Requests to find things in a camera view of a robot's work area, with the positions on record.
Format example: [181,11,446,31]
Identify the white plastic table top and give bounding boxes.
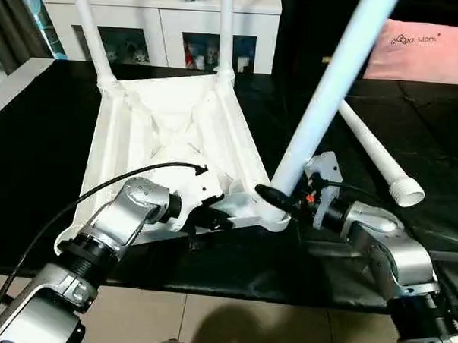
[54,61,299,268]

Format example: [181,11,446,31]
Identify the white plastic table leg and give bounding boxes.
[64,0,125,93]
[334,99,431,209]
[216,0,239,83]
[257,0,402,229]

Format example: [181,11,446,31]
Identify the black furniture with yellow label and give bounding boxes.
[275,0,458,85]

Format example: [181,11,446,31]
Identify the black work mat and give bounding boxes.
[0,55,458,317]

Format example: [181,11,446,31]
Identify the pink pillow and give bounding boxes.
[362,18,458,85]

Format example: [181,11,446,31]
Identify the white cabinet with glass doors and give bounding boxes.
[37,0,283,76]

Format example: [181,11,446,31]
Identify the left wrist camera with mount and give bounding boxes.
[168,165,227,234]

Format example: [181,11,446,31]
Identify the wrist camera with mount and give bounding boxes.
[302,150,344,222]
[168,165,227,234]

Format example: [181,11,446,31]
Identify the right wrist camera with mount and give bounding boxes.
[302,150,344,222]

